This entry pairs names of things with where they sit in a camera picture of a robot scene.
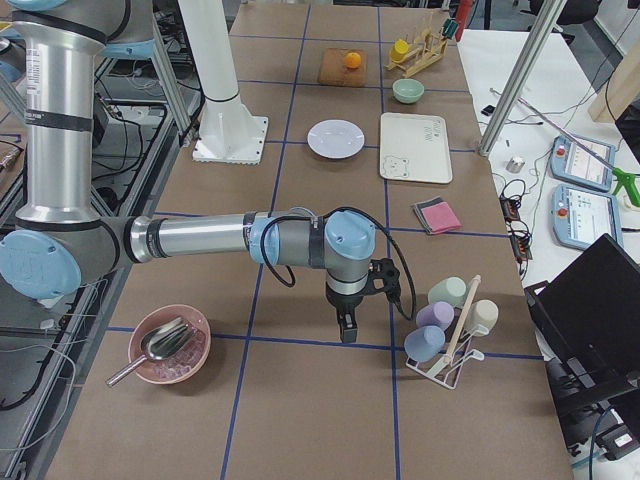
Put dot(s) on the small metal cylinder weight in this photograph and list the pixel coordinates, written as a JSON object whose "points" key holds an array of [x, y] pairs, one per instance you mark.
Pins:
{"points": [[515, 164]]}

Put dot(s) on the pink cloth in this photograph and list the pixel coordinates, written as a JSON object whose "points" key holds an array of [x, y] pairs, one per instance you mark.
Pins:
{"points": [[452, 221]]}

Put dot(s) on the red fire extinguisher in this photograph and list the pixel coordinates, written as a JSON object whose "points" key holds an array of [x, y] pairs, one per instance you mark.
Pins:
{"points": [[463, 12]]}

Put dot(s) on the dark green mug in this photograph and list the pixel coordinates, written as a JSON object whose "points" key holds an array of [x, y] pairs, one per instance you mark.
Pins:
{"points": [[449, 28]]}

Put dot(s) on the yellow mug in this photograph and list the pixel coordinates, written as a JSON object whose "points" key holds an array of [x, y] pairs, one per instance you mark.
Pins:
{"points": [[399, 51]]}

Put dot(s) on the grey cloth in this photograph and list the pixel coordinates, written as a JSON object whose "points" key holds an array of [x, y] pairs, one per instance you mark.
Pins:
{"points": [[425, 206]]}

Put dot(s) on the black laptop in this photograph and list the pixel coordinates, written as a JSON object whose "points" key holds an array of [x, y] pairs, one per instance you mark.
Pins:
{"points": [[589, 313]]}

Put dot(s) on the wooden dish rack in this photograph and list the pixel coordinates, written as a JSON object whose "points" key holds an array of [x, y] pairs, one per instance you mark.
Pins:
{"points": [[426, 47]]}

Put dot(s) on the brown wooden tray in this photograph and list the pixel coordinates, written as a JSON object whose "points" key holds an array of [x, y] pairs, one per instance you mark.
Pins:
{"points": [[332, 71]]}

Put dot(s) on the cream bear tray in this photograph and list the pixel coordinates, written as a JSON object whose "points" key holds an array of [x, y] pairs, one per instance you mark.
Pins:
{"points": [[414, 147]]}

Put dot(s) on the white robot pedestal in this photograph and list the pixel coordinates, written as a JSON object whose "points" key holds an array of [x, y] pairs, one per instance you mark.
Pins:
{"points": [[228, 132]]}

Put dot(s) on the metal scoop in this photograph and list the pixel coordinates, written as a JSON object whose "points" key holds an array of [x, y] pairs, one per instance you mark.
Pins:
{"points": [[159, 344]]}

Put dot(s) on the green ceramic bowl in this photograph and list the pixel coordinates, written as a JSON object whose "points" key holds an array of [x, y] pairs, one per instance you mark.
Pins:
{"points": [[407, 90]]}

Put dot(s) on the blue cup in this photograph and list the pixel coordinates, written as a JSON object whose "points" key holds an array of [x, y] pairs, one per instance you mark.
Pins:
{"points": [[424, 343]]}

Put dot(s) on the aluminium frame post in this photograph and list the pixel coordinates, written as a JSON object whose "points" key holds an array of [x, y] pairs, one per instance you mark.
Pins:
{"points": [[533, 46]]}

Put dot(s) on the purple cup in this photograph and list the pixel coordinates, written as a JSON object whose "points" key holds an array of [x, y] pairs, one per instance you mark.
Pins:
{"points": [[440, 314]]}

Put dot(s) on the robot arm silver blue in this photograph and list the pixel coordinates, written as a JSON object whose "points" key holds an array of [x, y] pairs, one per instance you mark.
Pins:
{"points": [[61, 242]]}

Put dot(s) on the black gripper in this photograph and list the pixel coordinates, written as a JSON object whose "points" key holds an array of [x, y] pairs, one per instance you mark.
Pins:
{"points": [[346, 304]]}

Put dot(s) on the upper teach pendant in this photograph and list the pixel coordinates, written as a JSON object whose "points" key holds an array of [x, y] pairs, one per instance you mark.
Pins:
{"points": [[570, 162]]}

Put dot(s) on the orange fruit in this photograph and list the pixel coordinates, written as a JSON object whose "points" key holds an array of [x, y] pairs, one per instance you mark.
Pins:
{"points": [[352, 60]]}

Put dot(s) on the beige cup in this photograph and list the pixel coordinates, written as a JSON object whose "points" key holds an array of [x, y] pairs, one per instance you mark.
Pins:
{"points": [[483, 312]]}

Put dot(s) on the pink bowl with ice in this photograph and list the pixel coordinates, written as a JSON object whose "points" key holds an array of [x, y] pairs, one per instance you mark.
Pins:
{"points": [[181, 353]]}

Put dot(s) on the white wire cup rack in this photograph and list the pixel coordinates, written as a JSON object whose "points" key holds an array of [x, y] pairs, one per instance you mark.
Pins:
{"points": [[445, 368]]}

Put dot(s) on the lower teach pendant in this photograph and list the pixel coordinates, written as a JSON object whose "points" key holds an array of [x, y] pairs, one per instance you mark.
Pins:
{"points": [[581, 216]]}

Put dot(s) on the white round plate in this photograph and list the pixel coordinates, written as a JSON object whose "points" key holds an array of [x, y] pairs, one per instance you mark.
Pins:
{"points": [[335, 139]]}

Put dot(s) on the teach pendant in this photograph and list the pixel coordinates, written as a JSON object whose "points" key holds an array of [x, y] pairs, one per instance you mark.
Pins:
{"points": [[581, 216], [570, 162]]}

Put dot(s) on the light green cup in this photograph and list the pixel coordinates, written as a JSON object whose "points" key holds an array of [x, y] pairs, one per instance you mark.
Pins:
{"points": [[452, 290]]}

